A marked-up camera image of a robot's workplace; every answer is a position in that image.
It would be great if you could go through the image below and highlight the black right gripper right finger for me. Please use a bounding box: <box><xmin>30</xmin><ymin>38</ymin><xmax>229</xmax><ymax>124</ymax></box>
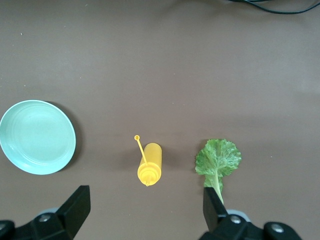
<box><xmin>199</xmin><ymin>186</ymin><xmax>308</xmax><ymax>240</ymax></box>

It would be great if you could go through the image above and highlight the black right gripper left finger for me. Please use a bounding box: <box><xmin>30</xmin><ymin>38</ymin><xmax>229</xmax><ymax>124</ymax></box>
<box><xmin>0</xmin><ymin>185</ymin><xmax>91</xmax><ymax>240</ymax></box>

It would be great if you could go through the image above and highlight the yellow squeeze bottle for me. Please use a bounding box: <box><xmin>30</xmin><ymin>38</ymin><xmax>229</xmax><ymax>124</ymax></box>
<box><xmin>134</xmin><ymin>134</ymin><xmax>163</xmax><ymax>187</ymax></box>

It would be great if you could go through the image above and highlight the green lettuce leaf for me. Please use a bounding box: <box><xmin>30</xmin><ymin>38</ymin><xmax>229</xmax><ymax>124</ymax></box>
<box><xmin>194</xmin><ymin>138</ymin><xmax>243</xmax><ymax>204</ymax></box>

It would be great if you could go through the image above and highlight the mint green plate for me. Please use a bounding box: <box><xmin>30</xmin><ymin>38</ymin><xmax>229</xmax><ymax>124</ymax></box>
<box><xmin>0</xmin><ymin>99</ymin><xmax>77</xmax><ymax>176</ymax></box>

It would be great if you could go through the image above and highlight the black floor cable loop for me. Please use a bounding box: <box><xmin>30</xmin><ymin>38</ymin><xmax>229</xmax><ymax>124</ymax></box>
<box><xmin>232</xmin><ymin>0</ymin><xmax>320</xmax><ymax>15</ymax></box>

